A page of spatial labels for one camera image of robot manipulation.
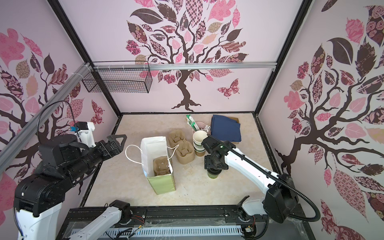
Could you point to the white paper takeout bag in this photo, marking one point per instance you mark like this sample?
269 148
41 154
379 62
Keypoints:
150 149

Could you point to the white slotted cable duct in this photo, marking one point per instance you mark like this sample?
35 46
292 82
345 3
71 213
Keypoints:
169 232

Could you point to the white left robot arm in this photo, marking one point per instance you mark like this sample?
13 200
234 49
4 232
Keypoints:
65 161

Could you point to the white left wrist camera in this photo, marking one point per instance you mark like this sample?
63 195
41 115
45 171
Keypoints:
84 131

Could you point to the green wrapped stirrers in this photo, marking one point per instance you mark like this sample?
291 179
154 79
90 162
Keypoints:
191 122

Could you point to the aluminium rail left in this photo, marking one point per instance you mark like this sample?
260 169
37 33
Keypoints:
11 150

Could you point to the blue napkin stack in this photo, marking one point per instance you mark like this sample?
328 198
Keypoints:
225 127

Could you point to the brown cardboard napkin box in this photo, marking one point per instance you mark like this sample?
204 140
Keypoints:
234 120

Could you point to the black wire basket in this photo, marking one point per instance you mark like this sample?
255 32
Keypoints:
119 77

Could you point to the stacked paper cups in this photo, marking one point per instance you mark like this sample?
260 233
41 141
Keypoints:
198 138

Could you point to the aluminium rail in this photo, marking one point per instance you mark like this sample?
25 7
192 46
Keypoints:
199 66
11 150

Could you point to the white green paper cup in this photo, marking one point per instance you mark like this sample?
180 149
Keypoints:
213 175

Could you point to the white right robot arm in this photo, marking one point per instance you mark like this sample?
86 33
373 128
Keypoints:
276 198

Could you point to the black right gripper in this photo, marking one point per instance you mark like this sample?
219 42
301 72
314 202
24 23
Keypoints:
214 167

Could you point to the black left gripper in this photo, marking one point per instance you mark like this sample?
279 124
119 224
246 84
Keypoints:
108 152

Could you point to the pink bucket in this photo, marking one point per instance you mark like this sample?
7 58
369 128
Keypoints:
198 129

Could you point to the single cardboard cup carrier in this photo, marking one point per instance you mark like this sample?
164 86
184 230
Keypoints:
161 166

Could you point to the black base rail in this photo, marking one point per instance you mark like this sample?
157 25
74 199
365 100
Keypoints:
258 227

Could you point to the aluminium rail back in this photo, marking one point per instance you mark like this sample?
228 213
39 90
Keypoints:
199 66

